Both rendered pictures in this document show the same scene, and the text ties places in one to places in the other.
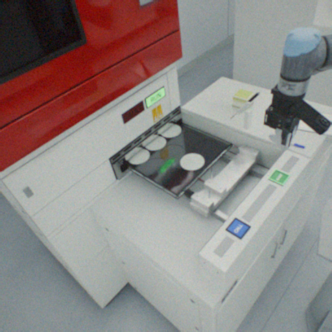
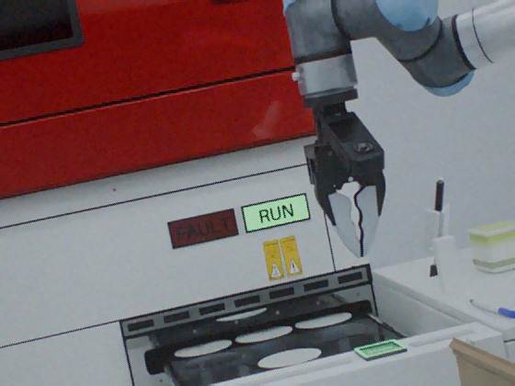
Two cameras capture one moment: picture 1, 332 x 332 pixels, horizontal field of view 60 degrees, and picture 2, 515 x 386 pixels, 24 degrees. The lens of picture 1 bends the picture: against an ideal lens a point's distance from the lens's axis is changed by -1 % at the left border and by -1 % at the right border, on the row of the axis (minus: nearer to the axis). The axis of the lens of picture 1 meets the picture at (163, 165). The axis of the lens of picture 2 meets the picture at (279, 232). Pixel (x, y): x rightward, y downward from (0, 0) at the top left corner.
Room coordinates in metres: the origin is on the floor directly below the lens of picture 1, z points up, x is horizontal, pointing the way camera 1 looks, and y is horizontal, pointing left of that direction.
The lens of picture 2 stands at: (-0.75, -1.07, 1.34)
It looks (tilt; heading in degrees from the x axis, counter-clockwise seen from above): 7 degrees down; 30
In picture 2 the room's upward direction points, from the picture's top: 11 degrees counter-clockwise
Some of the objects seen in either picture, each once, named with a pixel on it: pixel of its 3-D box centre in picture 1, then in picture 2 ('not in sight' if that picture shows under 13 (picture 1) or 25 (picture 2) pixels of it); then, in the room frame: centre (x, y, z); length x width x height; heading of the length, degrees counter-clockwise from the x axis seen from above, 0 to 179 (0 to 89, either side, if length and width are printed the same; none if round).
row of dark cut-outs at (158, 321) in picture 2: (147, 133); (246, 300); (1.03, 0.04, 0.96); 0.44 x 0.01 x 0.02; 130
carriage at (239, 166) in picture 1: (226, 180); not in sight; (0.75, -0.24, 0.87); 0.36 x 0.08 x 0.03; 130
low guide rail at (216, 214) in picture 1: (182, 193); not in sight; (0.75, -0.05, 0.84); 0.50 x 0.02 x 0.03; 40
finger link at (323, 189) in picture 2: (286, 131); (333, 190); (0.62, -0.37, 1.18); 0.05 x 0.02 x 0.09; 130
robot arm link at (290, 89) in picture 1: (292, 83); (324, 77); (0.65, -0.37, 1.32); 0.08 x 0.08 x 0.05
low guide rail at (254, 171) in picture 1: (220, 155); not in sight; (0.93, -0.26, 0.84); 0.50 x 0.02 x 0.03; 40
